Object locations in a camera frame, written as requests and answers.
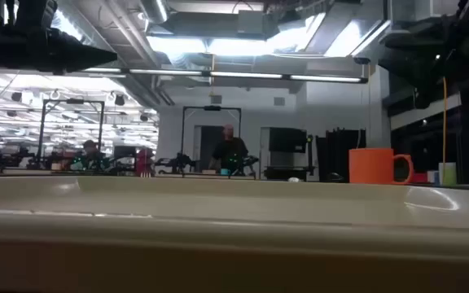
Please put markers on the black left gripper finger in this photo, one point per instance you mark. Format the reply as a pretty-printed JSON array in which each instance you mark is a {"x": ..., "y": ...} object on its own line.
[
  {"x": 94, "y": 60},
  {"x": 92, "y": 49}
]

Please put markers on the orange mug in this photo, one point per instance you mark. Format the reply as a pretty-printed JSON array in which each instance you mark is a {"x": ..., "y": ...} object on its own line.
[{"x": 371, "y": 167}]

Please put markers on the background black robot arm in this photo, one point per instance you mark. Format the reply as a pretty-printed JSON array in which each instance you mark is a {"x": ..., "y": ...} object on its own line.
[
  {"x": 248, "y": 163},
  {"x": 177, "y": 163}
]

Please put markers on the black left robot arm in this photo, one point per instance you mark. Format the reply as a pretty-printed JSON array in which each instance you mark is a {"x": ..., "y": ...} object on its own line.
[{"x": 6, "y": 49}]

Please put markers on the beige plastic tray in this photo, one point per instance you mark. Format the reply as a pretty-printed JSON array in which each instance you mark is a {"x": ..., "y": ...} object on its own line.
[{"x": 234, "y": 244}]

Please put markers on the person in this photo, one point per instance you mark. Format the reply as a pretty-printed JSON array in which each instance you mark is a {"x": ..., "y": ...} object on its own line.
[
  {"x": 90, "y": 156},
  {"x": 229, "y": 150}
]

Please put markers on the red object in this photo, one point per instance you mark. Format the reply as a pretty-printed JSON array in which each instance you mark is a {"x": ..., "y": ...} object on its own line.
[{"x": 145, "y": 163}]

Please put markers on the small blue white box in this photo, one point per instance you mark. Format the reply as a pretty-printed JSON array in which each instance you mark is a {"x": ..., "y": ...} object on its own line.
[{"x": 433, "y": 177}]

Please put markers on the small red box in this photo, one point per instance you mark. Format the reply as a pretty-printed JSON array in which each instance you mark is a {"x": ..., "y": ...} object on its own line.
[{"x": 419, "y": 177}]

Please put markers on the green and white cup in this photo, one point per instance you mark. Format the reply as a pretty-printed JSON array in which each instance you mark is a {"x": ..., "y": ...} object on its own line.
[{"x": 448, "y": 175}]

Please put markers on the black curtain panel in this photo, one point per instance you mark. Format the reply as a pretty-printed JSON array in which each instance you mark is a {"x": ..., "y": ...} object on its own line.
[{"x": 340, "y": 154}]

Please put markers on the small black dome object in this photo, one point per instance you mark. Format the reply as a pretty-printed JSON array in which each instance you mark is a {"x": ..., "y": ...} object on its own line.
[{"x": 335, "y": 177}]

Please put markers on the long linear ceiling light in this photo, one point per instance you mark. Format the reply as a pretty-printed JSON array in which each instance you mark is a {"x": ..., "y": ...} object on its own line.
[{"x": 238, "y": 74}]

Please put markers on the black monitor on stand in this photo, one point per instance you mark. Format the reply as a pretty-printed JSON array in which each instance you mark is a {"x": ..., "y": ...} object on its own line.
[{"x": 287, "y": 140}]

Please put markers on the grey ceiling box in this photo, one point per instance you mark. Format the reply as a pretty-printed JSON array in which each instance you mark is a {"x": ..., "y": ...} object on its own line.
[{"x": 251, "y": 22}]

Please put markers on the silver round duct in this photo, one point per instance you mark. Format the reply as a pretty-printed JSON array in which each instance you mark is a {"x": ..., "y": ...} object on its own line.
[{"x": 155, "y": 10}]

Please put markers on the black rig frame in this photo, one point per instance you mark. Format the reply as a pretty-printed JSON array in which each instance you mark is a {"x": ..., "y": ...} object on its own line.
[
  {"x": 183, "y": 134},
  {"x": 43, "y": 130}
]

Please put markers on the grey wall vent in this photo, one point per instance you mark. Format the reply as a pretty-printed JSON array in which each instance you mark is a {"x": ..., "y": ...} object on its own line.
[
  {"x": 279, "y": 101},
  {"x": 216, "y": 99}
]

